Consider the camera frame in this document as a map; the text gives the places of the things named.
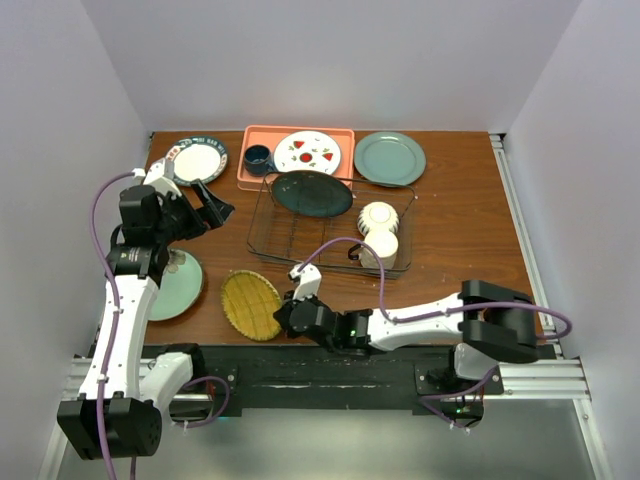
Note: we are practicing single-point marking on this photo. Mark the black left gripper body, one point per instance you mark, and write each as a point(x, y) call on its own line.
point(179, 222)

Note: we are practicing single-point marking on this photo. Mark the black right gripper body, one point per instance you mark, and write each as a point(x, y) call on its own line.
point(289, 303)

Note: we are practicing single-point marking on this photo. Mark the mint green flower plate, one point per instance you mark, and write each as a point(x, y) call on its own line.
point(181, 285)

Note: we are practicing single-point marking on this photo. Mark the yellow woven round coaster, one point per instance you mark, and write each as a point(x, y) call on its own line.
point(249, 301)

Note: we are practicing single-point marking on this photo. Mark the dark teal speckled plate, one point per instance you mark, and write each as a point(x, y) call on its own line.
point(312, 194)

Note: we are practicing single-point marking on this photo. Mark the black wire dish rack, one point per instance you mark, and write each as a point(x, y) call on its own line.
point(278, 234)

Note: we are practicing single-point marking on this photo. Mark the cream white mug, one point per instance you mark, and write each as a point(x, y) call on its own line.
point(385, 245)

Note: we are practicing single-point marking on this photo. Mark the white bowl blue striped outside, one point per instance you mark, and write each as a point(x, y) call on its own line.
point(378, 215)

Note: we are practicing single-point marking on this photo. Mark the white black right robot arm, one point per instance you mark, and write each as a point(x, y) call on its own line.
point(489, 324)

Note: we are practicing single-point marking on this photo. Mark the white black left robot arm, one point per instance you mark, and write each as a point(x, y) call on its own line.
point(118, 412)

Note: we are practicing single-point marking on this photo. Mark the white plate dark patterned rim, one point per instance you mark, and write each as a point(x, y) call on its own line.
point(194, 158)

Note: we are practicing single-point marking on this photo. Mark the dark blue mug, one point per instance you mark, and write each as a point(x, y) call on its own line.
point(258, 161)

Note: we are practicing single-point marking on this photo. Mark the salmon pink plastic tray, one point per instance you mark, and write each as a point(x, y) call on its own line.
point(271, 135)

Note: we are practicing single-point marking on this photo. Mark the white watermelon pattern plate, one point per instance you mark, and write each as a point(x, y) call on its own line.
point(307, 150)

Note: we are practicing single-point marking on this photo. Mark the grey green round plate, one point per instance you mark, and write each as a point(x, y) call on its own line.
point(389, 158)

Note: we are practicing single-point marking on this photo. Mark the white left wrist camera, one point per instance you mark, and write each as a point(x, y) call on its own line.
point(160, 176)

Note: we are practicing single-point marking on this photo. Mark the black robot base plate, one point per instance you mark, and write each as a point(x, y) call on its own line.
point(309, 378)

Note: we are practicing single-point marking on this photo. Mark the aluminium frame rail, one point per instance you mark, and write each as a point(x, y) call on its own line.
point(552, 378)

